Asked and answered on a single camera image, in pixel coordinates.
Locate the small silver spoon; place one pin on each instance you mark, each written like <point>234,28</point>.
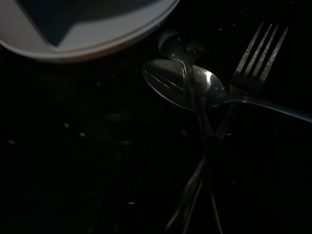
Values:
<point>170,45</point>

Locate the large silver spoon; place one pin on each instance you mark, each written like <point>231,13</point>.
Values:
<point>168,84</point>

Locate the silver fork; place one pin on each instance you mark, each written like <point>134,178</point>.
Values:
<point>246,80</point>

